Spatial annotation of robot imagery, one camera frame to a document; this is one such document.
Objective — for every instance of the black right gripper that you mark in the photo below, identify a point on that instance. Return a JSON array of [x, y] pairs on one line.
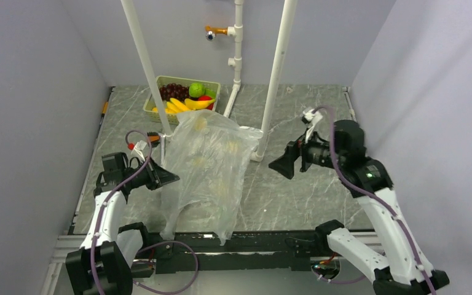
[[284, 164]]

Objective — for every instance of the green fake starfruit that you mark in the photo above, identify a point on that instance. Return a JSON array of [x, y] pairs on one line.
[[211, 93]]

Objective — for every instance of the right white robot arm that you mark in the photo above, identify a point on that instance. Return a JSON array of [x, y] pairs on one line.
[[402, 268]]

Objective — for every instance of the orange hex key set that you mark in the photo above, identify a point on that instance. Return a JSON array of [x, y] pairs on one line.
[[154, 139]]

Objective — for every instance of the clear printed plastic bag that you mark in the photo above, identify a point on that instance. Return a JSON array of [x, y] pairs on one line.
[[210, 153]]

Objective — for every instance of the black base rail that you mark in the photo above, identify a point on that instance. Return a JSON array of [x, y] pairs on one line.
[[296, 250]]

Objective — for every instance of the dark red grape bunch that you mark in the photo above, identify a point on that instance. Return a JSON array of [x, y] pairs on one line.
[[174, 90]]

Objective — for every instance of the white PVC pipe frame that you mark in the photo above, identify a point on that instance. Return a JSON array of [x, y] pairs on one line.
[[236, 32]]

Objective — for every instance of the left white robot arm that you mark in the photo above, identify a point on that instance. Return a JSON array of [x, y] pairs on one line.
[[102, 264]]

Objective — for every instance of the green fake lime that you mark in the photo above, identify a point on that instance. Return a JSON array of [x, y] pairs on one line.
[[196, 90]]

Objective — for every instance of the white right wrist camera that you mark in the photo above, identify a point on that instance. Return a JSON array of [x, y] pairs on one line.
[[311, 118]]

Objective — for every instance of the red fake apple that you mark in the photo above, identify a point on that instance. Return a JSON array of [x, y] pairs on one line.
[[206, 102]]

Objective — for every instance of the pale green plastic basket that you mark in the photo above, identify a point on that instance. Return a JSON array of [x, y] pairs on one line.
[[162, 80]]

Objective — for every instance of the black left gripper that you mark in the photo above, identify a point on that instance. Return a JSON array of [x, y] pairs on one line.
[[158, 176]]

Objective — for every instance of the yellow fake banana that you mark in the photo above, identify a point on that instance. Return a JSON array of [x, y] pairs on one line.
[[198, 105], [177, 106]]

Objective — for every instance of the orange brass faucet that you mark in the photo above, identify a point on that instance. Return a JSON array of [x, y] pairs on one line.
[[212, 32]]

